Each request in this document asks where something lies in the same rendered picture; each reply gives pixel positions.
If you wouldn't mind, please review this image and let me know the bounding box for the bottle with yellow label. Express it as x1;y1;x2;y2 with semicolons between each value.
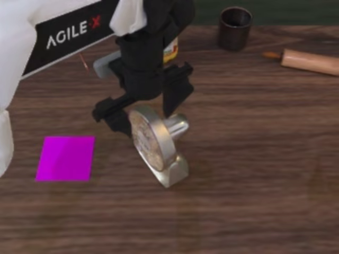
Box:
163;37;180;66

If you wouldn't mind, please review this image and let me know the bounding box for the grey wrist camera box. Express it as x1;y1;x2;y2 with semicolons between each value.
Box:
93;51;122;79

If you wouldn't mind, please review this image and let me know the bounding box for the thin red stick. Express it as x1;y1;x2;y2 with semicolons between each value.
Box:
78;52;90;72

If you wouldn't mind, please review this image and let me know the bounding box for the silver metal round timer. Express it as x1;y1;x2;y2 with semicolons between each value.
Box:
128;105;190;189

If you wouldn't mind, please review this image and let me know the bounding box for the wooden rolling pin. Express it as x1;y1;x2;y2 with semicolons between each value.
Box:
262;48;339;78

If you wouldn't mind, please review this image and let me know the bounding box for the magenta square paper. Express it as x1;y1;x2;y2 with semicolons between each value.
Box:
35;135;96;183

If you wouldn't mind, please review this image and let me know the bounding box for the dark brown cylindrical cup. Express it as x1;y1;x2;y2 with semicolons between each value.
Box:
217;6;254;52

